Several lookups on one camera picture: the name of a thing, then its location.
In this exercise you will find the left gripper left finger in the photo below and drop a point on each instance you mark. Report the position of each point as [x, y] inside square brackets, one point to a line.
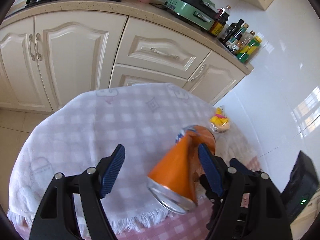
[56, 216]

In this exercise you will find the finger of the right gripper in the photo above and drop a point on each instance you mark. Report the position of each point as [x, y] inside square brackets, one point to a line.
[240, 167]
[212, 196]

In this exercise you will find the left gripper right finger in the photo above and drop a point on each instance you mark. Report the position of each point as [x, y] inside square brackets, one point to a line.
[250, 206]

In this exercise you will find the orange soda can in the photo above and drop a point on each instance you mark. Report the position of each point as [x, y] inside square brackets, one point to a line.
[173, 180]

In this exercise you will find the small yellow wrapper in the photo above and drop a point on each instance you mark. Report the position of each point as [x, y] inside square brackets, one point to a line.
[220, 123]

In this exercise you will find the green yellow oil bottle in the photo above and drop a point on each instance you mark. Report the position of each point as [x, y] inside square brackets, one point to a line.
[249, 49]

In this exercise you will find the dark glass bottle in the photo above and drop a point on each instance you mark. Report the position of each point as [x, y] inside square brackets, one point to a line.
[230, 31]

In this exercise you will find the dark soy sauce bottle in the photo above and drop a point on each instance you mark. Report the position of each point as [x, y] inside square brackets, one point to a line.
[220, 21]

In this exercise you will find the lower cream cabinets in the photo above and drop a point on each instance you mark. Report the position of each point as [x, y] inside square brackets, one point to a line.
[53, 52]

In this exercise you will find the green electric cooker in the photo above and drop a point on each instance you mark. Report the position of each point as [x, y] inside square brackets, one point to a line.
[198, 12]

